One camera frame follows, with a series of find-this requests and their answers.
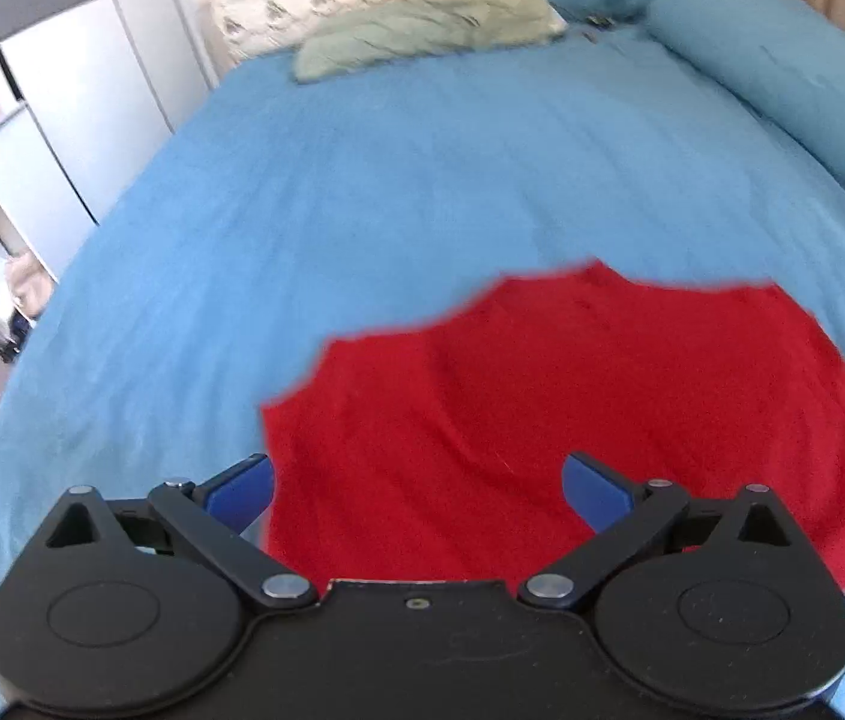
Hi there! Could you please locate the green pillow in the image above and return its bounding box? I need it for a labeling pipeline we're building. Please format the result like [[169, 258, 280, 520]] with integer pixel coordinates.
[[292, 0, 567, 83]]

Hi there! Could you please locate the blue bed sheet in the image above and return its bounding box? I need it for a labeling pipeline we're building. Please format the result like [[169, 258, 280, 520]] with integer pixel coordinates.
[[0, 26, 845, 707]]

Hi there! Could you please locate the red garment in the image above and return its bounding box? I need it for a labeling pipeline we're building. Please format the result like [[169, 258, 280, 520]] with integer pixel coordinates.
[[263, 263, 845, 585]]

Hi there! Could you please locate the white wardrobe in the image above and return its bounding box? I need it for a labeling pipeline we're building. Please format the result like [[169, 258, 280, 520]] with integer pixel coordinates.
[[0, 0, 218, 280]]

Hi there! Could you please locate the rolled teal duvet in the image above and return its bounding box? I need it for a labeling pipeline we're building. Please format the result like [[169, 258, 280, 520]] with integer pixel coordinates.
[[644, 0, 845, 187]]

